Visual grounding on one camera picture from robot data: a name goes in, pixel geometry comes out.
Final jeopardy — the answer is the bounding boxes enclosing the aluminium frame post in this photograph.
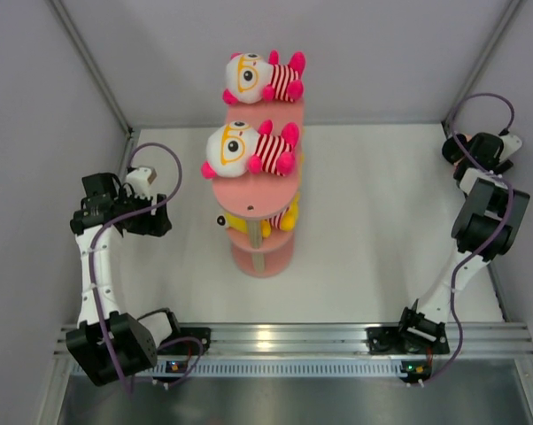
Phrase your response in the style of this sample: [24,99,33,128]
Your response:
[48,0,134,135]
[441,0,526,132]

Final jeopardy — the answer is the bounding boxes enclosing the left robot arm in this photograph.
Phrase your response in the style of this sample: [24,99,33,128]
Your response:
[66,166,183,386]

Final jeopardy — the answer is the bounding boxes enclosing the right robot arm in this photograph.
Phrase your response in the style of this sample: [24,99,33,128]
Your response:
[396,130,529,354]

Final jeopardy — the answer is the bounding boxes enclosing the right aluminium frame post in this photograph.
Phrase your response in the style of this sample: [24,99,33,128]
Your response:
[441,0,526,132]

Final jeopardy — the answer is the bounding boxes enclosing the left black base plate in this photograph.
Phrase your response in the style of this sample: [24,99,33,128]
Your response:
[158,327,212,356]

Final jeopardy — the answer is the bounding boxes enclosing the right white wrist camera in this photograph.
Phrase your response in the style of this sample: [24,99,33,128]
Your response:
[499,133,523,162]

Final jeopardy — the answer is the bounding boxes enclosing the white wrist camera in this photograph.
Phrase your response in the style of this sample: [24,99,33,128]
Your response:
[125,166,157,199]
[499,133,523,162]

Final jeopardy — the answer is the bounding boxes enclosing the white slotted cable duct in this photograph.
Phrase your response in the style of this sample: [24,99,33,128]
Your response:
[71,358,427,377]

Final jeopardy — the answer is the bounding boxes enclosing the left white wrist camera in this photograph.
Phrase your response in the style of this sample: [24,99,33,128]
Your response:
[125,166,157,199]

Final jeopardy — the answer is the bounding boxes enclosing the white pink plush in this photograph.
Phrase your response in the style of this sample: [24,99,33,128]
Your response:
[222,50,306,105]
[201,120,300,180]

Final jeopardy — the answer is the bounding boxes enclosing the left aluminium frame post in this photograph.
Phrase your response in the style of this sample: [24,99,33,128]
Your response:
[48,0,134,135]

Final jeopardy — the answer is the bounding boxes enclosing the aluminium front rail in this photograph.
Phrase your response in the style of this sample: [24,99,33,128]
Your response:
[53,321,533,356]

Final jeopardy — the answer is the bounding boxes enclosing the black-haired doll blue pants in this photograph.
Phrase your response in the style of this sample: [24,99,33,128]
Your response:
[441,134,471,173]

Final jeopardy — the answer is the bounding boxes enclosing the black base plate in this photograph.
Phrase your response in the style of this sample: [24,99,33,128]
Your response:
[158,327,212,356]
[367,327,450,355]

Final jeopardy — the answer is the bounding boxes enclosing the pink three-tier wooden shelf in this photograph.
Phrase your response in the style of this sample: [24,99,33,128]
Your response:
[210,101,304,277]

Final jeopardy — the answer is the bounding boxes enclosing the yellow plush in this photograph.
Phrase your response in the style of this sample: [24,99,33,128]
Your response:
[216,192,300,237]

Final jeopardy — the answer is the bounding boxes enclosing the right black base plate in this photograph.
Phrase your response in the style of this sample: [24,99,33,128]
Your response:
[367,327,450,355]

